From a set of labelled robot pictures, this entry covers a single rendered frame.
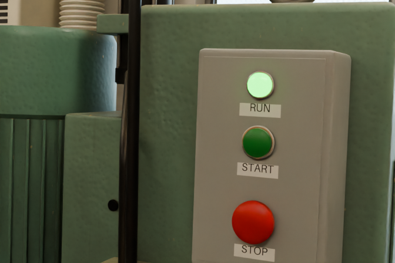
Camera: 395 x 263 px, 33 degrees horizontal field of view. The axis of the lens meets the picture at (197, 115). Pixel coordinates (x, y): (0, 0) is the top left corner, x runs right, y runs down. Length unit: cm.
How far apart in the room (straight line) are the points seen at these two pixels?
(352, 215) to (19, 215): 34
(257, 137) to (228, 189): 5
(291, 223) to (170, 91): 16
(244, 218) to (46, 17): 195
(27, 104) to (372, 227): 35
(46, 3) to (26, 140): 171
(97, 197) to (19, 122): 11
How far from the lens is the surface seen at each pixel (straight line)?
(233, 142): 47
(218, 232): 48
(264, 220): 46
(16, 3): 228
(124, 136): 56
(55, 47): 68
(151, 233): 58
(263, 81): 45
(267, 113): 46
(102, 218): 65
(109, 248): 65
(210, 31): 54
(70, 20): 227
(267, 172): 46
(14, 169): 69
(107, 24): 67
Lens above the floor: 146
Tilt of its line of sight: 3 degrees down
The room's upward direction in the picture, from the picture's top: 2 degrees clockwise
